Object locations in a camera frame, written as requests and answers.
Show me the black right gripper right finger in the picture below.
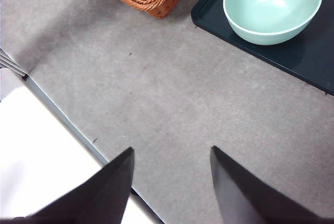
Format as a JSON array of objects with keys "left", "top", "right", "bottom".
[{"left": 209, "top": 145, "right": 334, "bottom": 224}]

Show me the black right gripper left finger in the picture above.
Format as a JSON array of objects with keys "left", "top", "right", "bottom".
[{"left": 0, "top": 147, "right": 135, "bottom": 224}]

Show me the teal ribbed bowl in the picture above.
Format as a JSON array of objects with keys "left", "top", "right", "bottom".
[{"left": 223, "top": 0, "right": 324, "bottom": 46}]

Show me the black rectangular tray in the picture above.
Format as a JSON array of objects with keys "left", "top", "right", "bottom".
[{"left": 190, "top": 0, "right": 334, "bottom": 97}]

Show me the grey ridged metal rail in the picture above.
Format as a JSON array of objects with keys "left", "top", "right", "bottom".
[{"left": 0, "top": 48, "right": 27, "bottom": 77}]

